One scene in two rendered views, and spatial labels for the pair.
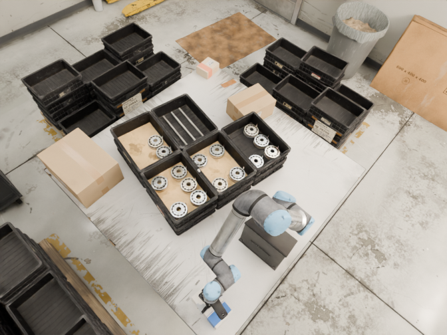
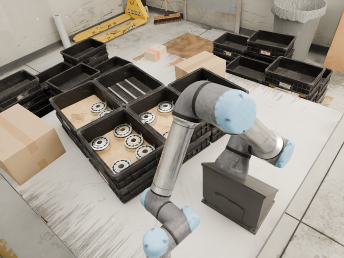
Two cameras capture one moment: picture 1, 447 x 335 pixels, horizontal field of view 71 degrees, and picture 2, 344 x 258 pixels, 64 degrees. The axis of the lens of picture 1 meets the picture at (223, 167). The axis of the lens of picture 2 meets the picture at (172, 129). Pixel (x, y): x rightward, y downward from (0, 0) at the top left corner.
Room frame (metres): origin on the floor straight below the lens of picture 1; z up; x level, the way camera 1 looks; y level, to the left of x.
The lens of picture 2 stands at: (-0.08, -0.16, 1.87)
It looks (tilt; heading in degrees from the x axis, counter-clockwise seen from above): 43 degrees down; 9
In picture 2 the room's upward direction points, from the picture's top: 6 degrees counter-clockwise
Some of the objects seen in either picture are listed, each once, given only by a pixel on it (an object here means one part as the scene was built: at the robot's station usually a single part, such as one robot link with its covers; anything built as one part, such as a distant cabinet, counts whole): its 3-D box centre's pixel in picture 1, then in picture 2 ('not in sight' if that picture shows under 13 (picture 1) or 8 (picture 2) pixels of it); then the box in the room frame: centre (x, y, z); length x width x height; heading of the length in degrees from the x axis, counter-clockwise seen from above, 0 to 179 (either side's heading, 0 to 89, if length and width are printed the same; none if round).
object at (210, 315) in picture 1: (211, 305); not in sight; (0.26, -0.04, 0.75); 0.20 x 0.12 x 0.09; 49
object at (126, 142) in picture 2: (188, 184); (133, 141); (0.91, 0.20, 0.86); 0.10 x 0.10 x 0.01
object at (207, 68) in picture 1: (207, 68); (155, 52); (2.11, 0.25, 0.74); 0.16 x 0.12 x 0.07; 150
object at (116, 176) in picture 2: (178, 185); (120, 139); (0.87, 0.25, 0.92); 0.40 x 0.30 x 0.02; 44
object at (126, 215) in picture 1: (209, 191); (168, 168); (1.14, 0.08, 0.35); 1.60 x 1.60 x 0.70; 54
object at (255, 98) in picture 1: (250, 106); (200, 72); (1.70, -0.14, 0.78); 0.30 x 0.22 x 0.16; 133
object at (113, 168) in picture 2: (178, 209); (121, 167); (0.74, 0.23, 0.86); 0.10 x 0.10 x 0.01
